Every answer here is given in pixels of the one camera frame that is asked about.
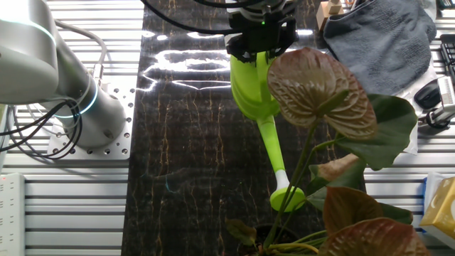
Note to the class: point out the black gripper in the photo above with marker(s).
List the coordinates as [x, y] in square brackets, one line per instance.
[263, 37]

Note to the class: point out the green plastic watering can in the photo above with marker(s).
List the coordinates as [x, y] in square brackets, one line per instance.
[252, 89]

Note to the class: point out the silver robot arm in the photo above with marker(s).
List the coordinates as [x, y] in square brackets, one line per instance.
[53, 78]

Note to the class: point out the anthurium plant with broad leaves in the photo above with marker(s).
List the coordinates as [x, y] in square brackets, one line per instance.
[309, 81]

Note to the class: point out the wooden block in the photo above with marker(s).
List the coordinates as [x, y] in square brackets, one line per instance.
[325, 12]

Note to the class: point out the grey towel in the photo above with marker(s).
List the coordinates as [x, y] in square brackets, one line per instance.
[384, 46]

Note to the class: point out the black computer mouse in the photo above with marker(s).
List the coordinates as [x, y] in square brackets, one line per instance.
[426, 95]

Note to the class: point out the black keyboard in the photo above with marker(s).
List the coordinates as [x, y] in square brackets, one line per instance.
[448, 53]

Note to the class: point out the yellow tissue box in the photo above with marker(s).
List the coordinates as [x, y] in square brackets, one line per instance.
[444, 209]

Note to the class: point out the white power strip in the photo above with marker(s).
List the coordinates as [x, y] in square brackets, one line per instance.
[12, 213]

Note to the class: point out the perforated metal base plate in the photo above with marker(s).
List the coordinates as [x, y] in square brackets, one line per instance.
[121, 142]

